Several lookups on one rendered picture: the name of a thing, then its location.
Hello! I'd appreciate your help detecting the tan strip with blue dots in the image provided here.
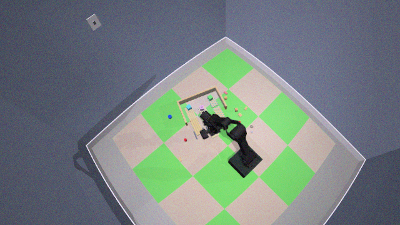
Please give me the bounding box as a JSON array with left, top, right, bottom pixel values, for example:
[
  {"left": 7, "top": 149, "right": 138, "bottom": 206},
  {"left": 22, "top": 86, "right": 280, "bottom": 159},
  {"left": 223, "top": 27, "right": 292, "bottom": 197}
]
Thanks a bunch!
[{"left": 215, "top": 109, "right": 225, "bottom": 118}]

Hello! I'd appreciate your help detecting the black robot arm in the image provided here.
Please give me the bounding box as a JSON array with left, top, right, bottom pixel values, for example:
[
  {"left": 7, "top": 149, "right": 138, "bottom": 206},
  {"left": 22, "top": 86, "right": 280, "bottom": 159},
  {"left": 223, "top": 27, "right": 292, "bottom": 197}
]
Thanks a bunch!
[{"left": 200, "top": 111, "right": 258, "bottom": 169}]

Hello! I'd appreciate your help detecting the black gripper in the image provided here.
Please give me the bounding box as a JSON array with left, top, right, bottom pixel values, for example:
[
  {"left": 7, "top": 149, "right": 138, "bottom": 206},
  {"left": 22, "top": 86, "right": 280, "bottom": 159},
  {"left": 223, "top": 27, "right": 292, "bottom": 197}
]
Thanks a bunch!
[{"left": 200, "top": 127, "right": 225, "bottom": 139}]

